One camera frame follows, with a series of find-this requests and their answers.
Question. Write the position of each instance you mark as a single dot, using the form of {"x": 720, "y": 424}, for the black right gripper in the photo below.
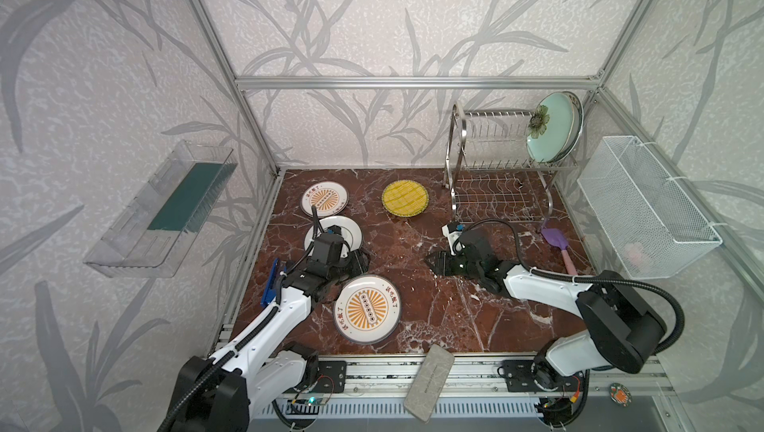
{"x": 446, "y": 262}

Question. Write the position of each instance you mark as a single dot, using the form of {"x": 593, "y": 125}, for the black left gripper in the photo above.
{"x": 351, "y": 260}

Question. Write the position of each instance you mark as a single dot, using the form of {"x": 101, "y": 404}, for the light green flower plate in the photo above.
{"x": 548, "y": 129}

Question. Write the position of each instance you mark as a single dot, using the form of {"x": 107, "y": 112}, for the dark green rimmed white plate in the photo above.
{"x": 577, "y": 122}

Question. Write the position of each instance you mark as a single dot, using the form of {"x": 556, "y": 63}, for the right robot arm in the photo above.
{"x": 626, "y": 321}

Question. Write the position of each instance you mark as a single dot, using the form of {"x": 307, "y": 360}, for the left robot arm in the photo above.
{"x": 224, "y": 391}

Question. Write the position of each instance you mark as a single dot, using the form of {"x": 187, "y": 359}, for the steel dish rack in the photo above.
{"x": 489, "y": 171}

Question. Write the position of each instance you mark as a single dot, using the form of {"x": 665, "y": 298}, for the white plate with green rim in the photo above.
{"x": 351, "y": 233}

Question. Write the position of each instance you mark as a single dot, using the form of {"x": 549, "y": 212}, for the near orange sunburst plate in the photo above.
{"x": 367, "y": 310}

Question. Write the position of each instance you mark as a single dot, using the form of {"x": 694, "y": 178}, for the orange sunburst plate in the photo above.
{"x": 367, "y": 310}
{"x": 328, "y": 197}

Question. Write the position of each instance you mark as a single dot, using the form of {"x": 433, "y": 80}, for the far orange sunburst plate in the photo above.
{"x": 328, "y": 197}

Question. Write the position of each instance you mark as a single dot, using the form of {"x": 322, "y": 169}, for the yellow green woven plate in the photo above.
{"x": 405, "y": 198}

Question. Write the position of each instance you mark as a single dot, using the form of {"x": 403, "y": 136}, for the grey sponge block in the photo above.
{"x": 423, "y": 395}

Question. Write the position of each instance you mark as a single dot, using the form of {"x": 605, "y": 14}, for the small round orange gadget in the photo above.
{"x": 620, "y": 394}

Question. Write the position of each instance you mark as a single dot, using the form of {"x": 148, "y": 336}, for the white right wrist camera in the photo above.
{"x": 453, "y": 231}

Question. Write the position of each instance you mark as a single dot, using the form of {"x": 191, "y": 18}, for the blue handled tool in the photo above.
{"x": 270, "y": 291}

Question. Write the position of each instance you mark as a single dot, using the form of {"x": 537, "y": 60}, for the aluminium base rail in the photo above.
{"x": 478, "y": 385}

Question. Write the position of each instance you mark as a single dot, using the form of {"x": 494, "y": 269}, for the clear plastic wall shelf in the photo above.
{"x": 155, "y": 232}

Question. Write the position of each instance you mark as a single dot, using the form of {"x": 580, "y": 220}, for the white wire basket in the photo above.
{"x": 652, "y": 224}

